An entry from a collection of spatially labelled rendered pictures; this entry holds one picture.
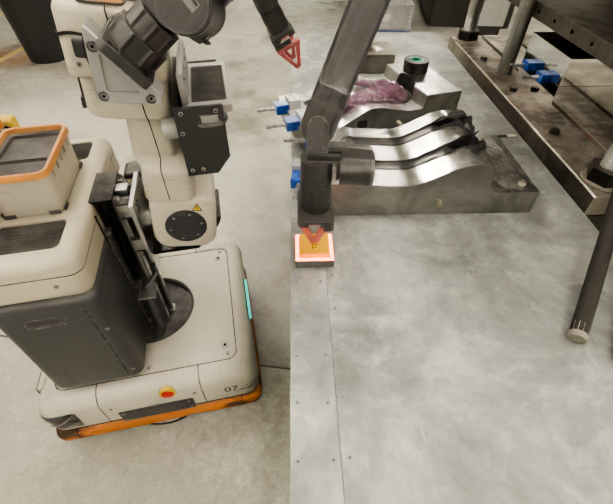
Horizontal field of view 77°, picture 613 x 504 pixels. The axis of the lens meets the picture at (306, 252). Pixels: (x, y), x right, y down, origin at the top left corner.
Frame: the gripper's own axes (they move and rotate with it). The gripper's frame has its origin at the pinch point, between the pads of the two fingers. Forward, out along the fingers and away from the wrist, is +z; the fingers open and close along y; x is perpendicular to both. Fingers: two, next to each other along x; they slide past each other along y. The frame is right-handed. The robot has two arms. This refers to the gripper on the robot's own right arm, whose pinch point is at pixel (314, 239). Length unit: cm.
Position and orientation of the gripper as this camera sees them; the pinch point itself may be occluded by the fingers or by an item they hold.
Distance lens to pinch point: 80.1
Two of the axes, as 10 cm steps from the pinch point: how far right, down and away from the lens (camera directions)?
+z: -0.1, 7.0, 7.1
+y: -0.2, -7.1, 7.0
